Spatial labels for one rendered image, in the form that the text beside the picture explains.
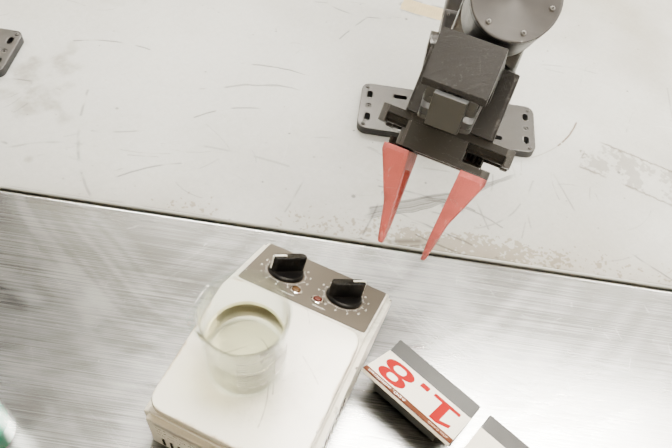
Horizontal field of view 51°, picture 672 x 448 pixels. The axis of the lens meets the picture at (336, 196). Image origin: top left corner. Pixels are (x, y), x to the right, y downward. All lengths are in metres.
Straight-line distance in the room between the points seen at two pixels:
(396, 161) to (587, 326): 0.29
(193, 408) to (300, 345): 0.09
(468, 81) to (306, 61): 0.44
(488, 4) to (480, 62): 0.04
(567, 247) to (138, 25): 0.56
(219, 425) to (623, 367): 0.38
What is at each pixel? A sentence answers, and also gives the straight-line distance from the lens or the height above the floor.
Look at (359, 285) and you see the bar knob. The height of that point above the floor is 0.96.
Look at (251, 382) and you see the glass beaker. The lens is 0.51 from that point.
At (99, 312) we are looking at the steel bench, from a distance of 0.68.
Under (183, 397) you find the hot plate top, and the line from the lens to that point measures 0.54.
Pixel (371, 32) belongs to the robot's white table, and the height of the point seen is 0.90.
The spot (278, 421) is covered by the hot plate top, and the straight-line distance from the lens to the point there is 0.53.
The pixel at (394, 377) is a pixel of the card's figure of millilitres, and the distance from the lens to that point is 0.61.
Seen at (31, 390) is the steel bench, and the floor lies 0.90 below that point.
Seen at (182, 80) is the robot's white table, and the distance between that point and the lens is 0.84.
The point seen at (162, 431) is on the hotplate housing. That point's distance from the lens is 0.57.
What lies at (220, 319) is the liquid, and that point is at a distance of 0.52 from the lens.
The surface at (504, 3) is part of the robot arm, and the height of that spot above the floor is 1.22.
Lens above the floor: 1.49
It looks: 53 degrees down
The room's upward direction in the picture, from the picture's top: 8 degrees clockwise
